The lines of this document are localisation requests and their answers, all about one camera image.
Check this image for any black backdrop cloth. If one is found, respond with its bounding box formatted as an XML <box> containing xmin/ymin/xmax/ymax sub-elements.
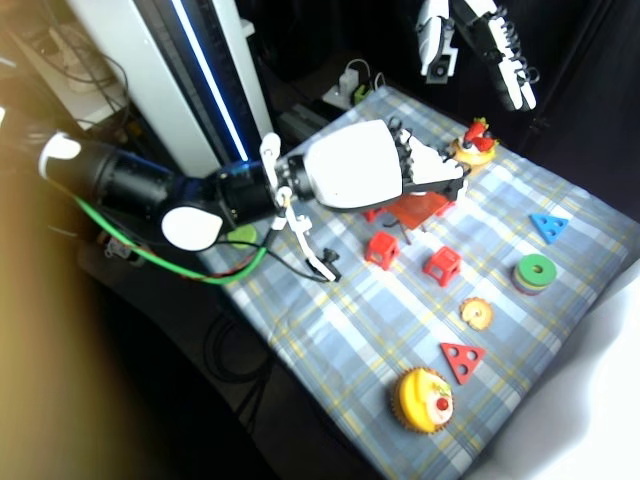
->
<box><xmin>249</xmin><ymin>0</ymin><xmax>640</xmax><ymax>224</ymax></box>

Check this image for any yellow toy cupcake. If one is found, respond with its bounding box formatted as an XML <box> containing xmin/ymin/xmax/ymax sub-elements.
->
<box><xmin>389</xmin><ymin>367</ymin><xmax>456</xmax><ymax>435</ymax></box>

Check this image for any white power strip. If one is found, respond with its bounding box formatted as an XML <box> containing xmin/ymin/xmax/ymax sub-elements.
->
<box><xmin>27</xmin><ymin>22</ymin><xmax>119</xmax><ymax>97</ymax></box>

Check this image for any green cable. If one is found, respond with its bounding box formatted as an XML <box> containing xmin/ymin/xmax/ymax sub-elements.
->
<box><xmin>72</xmin><ymin>192</ymin><xmax>271</xmax><ymax>287</ymax></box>

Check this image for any red toy table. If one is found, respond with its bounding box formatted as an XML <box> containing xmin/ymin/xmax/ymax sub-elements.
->
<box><xmin>362</xmin><ymin>189</ymin><xmax>469</xmax><ymax>233</ymax></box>

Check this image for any black coiled cable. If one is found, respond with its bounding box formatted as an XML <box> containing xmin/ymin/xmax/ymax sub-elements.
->
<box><xmin>203</xmin><ymin>313</ymin><xmax>274</xmax><ymax>436</ymax></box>

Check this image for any red toy stool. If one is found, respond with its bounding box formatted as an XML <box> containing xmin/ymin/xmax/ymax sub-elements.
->
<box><xmin>364</xmin><ymin>230</ymin><xmax>401</xmax><ymax>272</ymax></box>
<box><xmin>423</xmin><ymin>245</ymin><xmax>464</xmax><ymax>288</ymax></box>

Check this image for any white power adapter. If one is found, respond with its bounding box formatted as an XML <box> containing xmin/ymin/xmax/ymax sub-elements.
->
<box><xmin>322</xmin><ymin>58</ymin><xmax>385</xmax><ymax>109</ymax></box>

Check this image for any blue plaid tablecloth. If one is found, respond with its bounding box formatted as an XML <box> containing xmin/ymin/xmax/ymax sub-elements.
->
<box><xmin>199</xmin><ymin>85</ymin><xmax>634</xmax><ymax>480</ymax></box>

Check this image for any white column with blue light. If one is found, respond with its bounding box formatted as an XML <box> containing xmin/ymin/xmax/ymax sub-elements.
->
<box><xmin>66</xmin><ymin>0</ymin><xmax>275</xmax><ymax>169</ymax></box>

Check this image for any round toy cookie tart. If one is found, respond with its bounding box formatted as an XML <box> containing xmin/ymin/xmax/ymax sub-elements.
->
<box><xmin>459</xmin><ymin>296</ymin><xmax>495</xmax><ymax>332</ymax></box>

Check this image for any toy strawberry fruit tart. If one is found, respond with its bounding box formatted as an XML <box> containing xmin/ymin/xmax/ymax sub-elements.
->
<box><xmin>449</xmin><ymin>116</ymin><xmax>501</xmax><ymax>167</ymax></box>

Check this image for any blue triangle block with holes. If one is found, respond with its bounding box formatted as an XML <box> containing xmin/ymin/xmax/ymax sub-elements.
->
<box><xmin>528</xmin><ymin>212</ymin><xmax>571</xmax><ymax>246</ymax></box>

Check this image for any coloured ring stack toy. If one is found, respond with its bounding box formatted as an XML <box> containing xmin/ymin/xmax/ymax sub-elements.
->
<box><xmin>510</xmin><ymin>253</ymin><xmax>559</xmax><ymax>297</ymax></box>

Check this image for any red triangle block with holes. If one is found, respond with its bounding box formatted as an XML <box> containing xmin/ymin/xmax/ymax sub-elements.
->
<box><xmin>439</xmin><ymin>342</ymin><xmax>488</xmax><ymax>387</ymax></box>

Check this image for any green round disc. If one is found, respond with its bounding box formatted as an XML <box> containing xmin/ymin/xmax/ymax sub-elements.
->
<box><xmin>226</xmin><ymin>224</ymin><xmax>259</xmax><ymax>251</ymax></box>

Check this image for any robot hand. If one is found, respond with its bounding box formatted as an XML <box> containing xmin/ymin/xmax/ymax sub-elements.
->
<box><xmin>416</xmin><ymin>0</ymin><xmax>541</xmax><ymax>113</ymax></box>
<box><xmin>301</xmin><ymin>118</ymin><xmax>472</xmax><ymax>212</ymax></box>

